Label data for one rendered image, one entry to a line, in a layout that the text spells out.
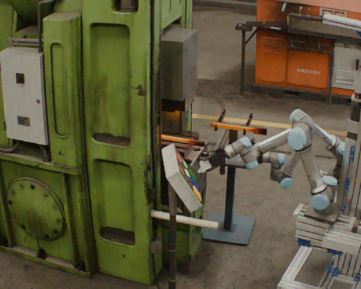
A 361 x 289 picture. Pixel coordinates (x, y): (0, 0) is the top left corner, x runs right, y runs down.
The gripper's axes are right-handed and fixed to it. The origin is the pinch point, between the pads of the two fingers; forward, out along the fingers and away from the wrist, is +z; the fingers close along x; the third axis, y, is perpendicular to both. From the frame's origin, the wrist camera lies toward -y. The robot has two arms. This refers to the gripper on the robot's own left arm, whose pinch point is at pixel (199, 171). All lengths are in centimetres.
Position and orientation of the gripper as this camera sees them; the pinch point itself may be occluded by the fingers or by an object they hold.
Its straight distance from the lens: 379.7
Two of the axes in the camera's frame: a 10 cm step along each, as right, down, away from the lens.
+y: -4.9, -7.5, -4.5
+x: 1.1, 4.6, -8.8
